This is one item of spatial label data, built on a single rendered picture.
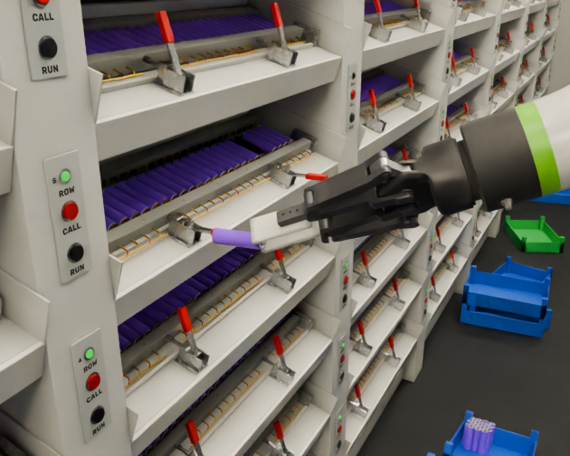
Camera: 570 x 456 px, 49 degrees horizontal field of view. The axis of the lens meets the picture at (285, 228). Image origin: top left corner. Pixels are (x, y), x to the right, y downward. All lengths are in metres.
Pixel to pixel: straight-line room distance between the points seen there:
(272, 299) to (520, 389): 1.33
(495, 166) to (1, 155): 0.43
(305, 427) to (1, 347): 0.87
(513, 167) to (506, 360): 1.80
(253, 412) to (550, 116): 0.72
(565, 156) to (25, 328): 0.53
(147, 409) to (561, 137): 0.57
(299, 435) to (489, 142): 0.90
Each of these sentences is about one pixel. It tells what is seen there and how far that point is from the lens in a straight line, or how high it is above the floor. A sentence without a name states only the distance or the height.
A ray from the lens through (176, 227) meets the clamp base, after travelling 0.81.
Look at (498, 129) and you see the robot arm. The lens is 0.63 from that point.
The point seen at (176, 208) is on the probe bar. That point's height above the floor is 0.97.
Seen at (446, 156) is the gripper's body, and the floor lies 1.09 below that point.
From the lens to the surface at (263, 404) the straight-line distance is 1.15.
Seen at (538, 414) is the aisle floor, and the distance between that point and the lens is 2.17.
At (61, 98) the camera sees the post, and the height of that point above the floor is 1.15.
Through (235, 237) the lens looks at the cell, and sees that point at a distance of 0.71.
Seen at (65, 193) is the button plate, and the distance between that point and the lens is 0.62.
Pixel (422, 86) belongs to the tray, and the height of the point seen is 0.97.
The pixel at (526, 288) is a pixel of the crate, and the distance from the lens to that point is 2.70.
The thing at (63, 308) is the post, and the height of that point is 0.95.
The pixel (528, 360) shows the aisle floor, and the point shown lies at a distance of 2.42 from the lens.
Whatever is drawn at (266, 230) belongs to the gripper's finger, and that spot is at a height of 1.00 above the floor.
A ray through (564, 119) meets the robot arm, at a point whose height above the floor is 1.13.
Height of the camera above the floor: 1.25
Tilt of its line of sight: 22 degrees down
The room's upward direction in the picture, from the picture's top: straight up
